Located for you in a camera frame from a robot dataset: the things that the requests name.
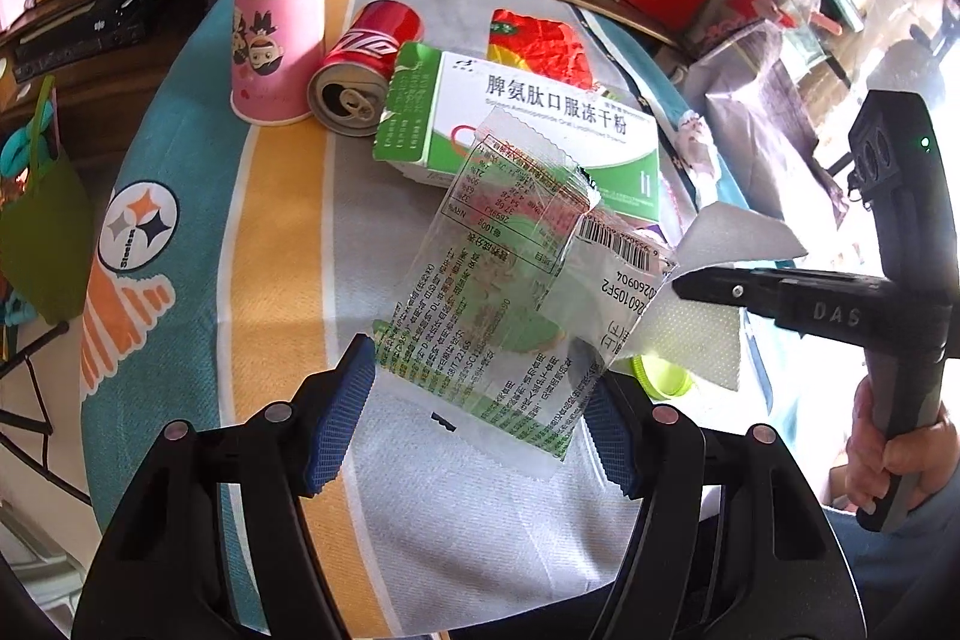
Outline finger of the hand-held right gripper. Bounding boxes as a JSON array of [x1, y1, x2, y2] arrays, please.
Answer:
[[671, 269, 785, 320]]

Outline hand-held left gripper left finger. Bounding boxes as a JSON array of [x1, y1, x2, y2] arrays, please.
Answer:
[[71, 332, 377, 640]]

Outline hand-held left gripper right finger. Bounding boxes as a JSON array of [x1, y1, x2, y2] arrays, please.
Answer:
[[581, 370, 871, 640]]

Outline white paper napkin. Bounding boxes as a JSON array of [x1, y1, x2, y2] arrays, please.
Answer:
[[540, 205, 807, 393]]

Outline yellow-green plastic lid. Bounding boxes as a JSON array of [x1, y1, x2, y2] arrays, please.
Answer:
[[632, 355, 695, 399]]

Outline clear printed plastic wrapper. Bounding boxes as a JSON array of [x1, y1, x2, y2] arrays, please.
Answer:
[[373, 107, 680, 483]]

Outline green white medicine box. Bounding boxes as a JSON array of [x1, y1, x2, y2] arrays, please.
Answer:
[[373, 40, 665, 221]]

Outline red foil wrapper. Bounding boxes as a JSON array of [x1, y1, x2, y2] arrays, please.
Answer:
[[486, 8, 597, 90]]

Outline person's right hand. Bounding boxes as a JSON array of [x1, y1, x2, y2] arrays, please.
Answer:
[[844, 377, 960, 513]]

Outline grey fabric bag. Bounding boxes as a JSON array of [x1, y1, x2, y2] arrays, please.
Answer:
[[686, 21, 852, 229]]

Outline teal striped printed tablecloth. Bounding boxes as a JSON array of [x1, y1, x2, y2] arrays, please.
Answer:
[[79, 0, 751, 637]]

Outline person's blue trousers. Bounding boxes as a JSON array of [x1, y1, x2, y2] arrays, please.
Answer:
[[825, 512, 960, 640]]

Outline green felt bag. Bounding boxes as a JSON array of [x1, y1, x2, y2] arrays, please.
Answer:
[[0, 77, 95, 322]]

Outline red soda can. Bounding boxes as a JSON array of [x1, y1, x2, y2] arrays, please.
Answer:
[[307, 0, 426, 137]]

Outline pink paper cup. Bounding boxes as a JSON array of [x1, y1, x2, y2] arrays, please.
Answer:
[[229, 0, 327, 125]]

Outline black set-top box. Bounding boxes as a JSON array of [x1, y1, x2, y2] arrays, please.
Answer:
[[15, 0, 162, 79]]

